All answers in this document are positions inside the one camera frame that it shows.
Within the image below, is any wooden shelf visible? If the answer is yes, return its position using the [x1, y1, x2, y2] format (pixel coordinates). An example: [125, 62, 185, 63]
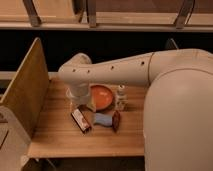
[0, 0, 213, 32]

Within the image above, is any clear plastic bottle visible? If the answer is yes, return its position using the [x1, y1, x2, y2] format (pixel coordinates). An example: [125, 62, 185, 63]
[115, 85, 127, 111]

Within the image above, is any wooden side panel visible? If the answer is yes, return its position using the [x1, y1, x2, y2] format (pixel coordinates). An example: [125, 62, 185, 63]
[0, 38, 49, 141]

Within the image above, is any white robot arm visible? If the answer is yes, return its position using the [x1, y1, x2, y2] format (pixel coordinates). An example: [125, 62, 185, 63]
[58, 49, 213, 113]

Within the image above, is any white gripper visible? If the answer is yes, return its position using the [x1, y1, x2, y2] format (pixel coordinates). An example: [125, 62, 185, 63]
[66, 83, 96, 112]

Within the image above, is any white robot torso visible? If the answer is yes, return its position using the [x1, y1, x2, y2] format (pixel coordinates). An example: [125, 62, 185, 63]
[144, 70, 213, 171]

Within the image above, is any orange plate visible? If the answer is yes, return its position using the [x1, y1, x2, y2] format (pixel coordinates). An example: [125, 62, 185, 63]
[91, 85, 114, 111]

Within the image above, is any red black snack bar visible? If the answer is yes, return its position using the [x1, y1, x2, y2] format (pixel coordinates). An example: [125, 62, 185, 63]
[71, 109, 91, 133]

